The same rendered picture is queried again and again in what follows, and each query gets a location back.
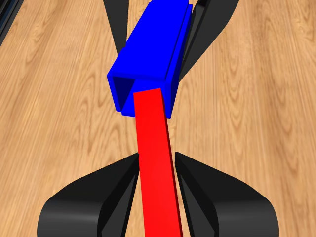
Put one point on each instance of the thin red peg bar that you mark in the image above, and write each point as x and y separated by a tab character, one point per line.
158	172

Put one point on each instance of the black table frame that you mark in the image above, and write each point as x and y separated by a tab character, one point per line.
6	12

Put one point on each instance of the blue hollow socket block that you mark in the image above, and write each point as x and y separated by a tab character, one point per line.
153	44

